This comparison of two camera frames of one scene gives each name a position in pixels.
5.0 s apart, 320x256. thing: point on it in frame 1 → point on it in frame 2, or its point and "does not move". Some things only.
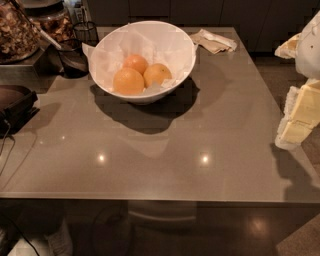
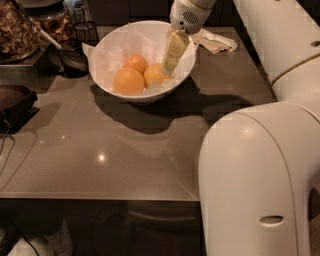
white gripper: (308, 53) → (187, 16)
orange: (128, 81) does not move
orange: (155, 73) does not move
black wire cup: (87, 32) does not move
